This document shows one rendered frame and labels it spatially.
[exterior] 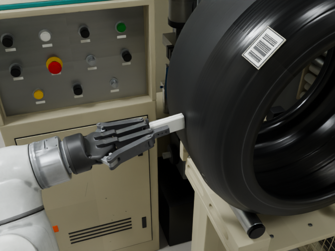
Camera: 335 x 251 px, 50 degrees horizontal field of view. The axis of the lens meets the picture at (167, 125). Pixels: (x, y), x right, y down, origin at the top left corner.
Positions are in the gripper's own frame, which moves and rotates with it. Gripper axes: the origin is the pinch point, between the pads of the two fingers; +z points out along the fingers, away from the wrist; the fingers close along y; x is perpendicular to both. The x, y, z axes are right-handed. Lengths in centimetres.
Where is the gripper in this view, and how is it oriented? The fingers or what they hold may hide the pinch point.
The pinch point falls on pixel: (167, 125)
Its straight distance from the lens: 71.9
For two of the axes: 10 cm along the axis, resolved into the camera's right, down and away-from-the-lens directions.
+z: 9.4, -2.9, 1.7
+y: -3.1, -5.5, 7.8
